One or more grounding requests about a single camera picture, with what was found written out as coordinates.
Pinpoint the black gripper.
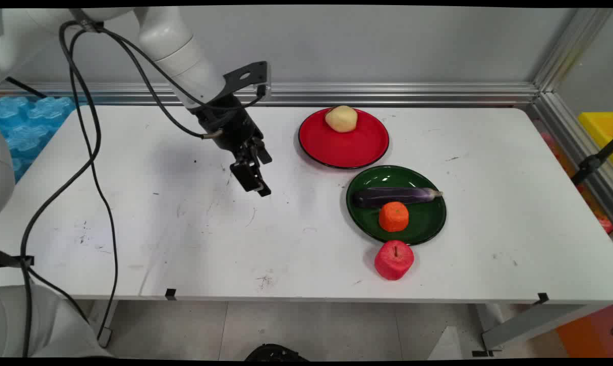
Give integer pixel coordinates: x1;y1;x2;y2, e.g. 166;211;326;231
191;97;273;197

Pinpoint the red plate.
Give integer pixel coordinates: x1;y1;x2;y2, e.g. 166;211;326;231
298;107;390;169

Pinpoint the yellow toy potato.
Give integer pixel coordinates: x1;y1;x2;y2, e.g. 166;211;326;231
325;105;359;134

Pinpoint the purple toy eggplant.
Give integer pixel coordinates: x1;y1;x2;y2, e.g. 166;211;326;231
352;187;444;208

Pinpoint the orange toy fruit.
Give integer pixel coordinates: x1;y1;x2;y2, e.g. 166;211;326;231
378;201;410;233

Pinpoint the red toy apple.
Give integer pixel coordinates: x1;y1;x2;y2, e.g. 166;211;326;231
374;240;415;281

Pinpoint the dark green plate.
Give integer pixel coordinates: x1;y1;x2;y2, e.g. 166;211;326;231
346;165;447;246

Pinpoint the black round floor object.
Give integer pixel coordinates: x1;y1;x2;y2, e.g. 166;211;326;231
244;344;309;362

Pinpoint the white table leg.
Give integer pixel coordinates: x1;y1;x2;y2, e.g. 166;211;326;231
85;299;120;349
472;303;599;356

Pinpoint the yellow plastic box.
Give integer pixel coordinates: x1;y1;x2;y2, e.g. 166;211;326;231
577;111;613;169

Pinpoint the orange bin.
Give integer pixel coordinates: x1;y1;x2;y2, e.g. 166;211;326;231
556;305;613;358

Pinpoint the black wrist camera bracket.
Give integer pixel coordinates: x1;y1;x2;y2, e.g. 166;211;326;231
223;61;271;101

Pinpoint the aluminium frame rail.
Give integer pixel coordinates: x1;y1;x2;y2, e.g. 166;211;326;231
0;7;613;224

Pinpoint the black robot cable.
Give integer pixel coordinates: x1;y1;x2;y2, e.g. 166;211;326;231
20;20;264;358
68;28;224;342

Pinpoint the black camera stand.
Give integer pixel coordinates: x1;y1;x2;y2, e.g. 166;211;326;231
571;135;613;186

